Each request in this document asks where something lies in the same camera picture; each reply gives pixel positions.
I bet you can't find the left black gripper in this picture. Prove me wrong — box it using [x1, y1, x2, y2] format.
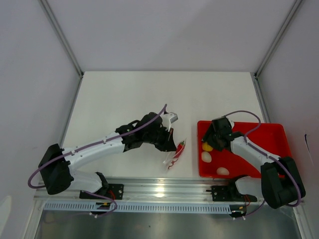
[143, 125, 176, 153]

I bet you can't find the clear zip top bag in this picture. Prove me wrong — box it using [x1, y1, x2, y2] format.
[162, 138, 187, 172]

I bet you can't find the yellow toy pepper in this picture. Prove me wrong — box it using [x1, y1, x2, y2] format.
[202, 142, 213, 152]

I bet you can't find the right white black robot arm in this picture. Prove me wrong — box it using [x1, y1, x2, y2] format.
[197, 116, 306, 209]

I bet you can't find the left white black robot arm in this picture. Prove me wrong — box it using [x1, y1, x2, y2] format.
[38, 112, 178, 199]

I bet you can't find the left white egg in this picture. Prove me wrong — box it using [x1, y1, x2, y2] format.
[201, 151, 212, 163]

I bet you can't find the white egg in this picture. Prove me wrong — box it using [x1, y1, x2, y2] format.
[201, 151, 212, 163]
[216, 167, 229, 176]

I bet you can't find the right white egg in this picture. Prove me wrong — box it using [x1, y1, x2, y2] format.
[216, 167, 229, 176]

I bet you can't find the red plastic tray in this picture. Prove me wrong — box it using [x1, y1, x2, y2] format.
[197, 120, 292, 179]

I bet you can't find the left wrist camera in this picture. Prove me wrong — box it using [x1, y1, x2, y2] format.
[161, 112, 178, 131]

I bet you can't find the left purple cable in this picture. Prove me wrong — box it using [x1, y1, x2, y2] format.
[27, 104, 167, 219]

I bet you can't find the purple cable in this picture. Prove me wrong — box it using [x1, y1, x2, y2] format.
[225, 110, 304, 220]
[27, 104, 167, 219]

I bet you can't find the aluminium mounting rail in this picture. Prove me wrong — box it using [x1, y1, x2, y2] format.
[33, 177, 277, 201]

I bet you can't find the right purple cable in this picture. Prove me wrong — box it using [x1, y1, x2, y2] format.
[225, 110, 304, 220]

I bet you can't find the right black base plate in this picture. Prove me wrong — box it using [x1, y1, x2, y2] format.
[206, 185, 243, 202]

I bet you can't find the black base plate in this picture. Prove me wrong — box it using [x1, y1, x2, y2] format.
[206, 185, 243, 202]
[79, 184, 124, 200]

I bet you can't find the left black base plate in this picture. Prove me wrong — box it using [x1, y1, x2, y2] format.
[79, 184, 124, 200]

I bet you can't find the white slotted cable duct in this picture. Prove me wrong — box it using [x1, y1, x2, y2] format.
[44, 201, 232, 214]

